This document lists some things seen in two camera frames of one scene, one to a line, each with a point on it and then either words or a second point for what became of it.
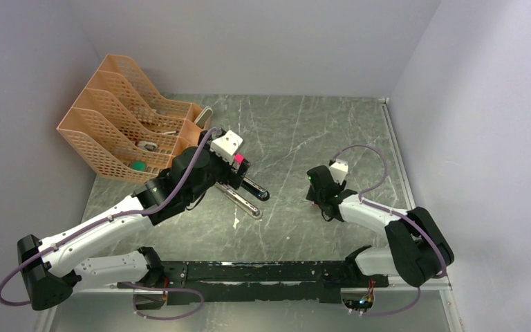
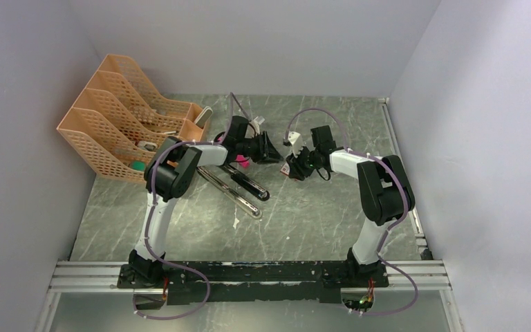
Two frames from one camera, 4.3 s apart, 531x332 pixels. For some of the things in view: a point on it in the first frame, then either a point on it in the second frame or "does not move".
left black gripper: [229, 176] -> [267, 152]
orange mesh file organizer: [122, 126] does not move
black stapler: [241, 201] does not move
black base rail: [259, 281] does not move
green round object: [138, 165] does not move
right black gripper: [312, 196] -> [296, 170]
